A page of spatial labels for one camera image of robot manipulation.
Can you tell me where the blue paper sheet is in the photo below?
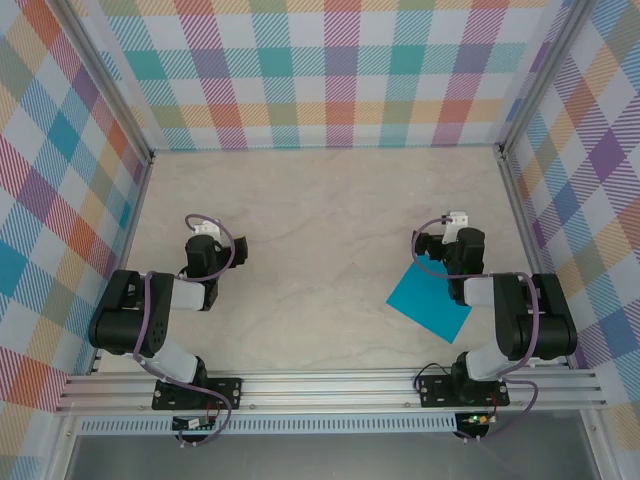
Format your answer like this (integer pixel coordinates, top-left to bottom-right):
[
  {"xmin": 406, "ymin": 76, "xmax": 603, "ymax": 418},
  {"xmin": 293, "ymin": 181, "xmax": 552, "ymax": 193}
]
[{"xmin": 385, "ymin": 257, "xmax": 474, "ymax": 345}]

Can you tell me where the grey metal panel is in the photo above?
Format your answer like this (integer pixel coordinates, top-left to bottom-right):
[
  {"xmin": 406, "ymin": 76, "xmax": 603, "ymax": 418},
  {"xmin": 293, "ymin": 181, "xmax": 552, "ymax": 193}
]
[{"xmin": 64, "ymin": 432, "xmax": 601, "ymax": 480}]

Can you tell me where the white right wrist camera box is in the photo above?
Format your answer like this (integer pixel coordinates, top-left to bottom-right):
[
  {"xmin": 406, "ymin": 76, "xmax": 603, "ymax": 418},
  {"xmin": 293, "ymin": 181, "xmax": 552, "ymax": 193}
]
[{"xmin": 442, "ymin": 209, "xmax": 472, "ymax": 244}]

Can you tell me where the aluminium side rail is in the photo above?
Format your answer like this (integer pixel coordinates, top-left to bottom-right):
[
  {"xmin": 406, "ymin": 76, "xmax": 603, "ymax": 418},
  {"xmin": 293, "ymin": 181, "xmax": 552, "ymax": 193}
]
[
  {"xmin": 87, "ymin": 152, "xmax": 156, "ymax": 376},
  {"xmin": 494, "ymin": 144, "xmax": 574, "ymax": 371}
]

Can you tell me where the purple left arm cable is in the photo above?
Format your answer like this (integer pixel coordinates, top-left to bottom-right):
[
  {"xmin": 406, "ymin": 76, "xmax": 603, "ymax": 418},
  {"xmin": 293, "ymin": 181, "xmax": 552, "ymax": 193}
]
[{"xmin": 132, "ymin": 213, "xmax": 236, "ymax": 447}]

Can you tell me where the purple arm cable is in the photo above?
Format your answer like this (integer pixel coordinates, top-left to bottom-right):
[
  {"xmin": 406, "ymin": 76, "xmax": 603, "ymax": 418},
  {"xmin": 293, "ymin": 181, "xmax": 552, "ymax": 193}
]
[
  {"xmin": 410, "ymin": 215, "xmax": 544, "ymax": 444},
  {"xmin": 132, "ymin": 213, "xmax": 236, "ymax": 447}
]

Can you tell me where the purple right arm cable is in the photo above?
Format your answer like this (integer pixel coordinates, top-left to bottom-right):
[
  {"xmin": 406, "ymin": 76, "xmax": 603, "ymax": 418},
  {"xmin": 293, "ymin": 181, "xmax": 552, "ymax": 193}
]
[{"xmin": 410, "ymin": 215, "xmax": 544, "ymax": 444}]

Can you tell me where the thin black base wire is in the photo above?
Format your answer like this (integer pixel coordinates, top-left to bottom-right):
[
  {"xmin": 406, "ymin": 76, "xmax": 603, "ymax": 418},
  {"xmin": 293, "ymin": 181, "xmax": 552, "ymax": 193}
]
[{"xmin": 413, "ymin": 362, "xmax": 456, "ymax": 394}]

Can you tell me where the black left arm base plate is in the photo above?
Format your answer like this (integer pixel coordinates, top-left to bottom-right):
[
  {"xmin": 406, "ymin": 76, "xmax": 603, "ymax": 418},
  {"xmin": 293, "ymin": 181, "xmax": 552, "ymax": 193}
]
[{"xmin": 152, "ymin": 377, "xmax": 244, "ymax": 412}]

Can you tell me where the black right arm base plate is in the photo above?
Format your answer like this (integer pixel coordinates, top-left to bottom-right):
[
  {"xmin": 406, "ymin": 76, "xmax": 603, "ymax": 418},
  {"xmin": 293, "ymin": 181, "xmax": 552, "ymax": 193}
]
[{"xmin": 417, "ymin": 374, "xmax": 511, "ymax": 409}]

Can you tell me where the long aluminium mounting rail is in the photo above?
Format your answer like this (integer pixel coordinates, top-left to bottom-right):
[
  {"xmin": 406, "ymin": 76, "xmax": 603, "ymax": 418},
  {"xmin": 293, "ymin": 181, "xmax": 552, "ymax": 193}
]
[{"xmin": 54, "ymin": 368, "xmax": 609, "ymax": 414}]

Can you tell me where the perforated grey cable tray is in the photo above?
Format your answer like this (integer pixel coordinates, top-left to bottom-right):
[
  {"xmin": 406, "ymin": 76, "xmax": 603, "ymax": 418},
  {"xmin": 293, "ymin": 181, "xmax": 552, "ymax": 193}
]
[{"xmin": 78, "ymin": 412, "xmax": 459, "ymax": 435}]

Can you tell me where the aluminium frame post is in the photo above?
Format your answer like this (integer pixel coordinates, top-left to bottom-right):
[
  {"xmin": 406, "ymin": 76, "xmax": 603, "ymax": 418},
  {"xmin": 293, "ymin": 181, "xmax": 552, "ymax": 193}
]
[
  {"xmin": 497, "ymin": 0, "xmax": 596, "ymax": 159},
  {"xmin": 52, "ymin": 0, "xmax": 155, "ymax": 164}
]

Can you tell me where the aluminium frame leg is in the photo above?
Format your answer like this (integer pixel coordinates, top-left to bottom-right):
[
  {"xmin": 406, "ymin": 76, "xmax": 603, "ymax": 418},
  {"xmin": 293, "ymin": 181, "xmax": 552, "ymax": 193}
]
[
  {"xmin": 47, "ymin": 413, "xmax": 84, "ymax": 480},
  {"xmin": 582, "ymin": 409, "xmax": 617, "ymax": 480}
]

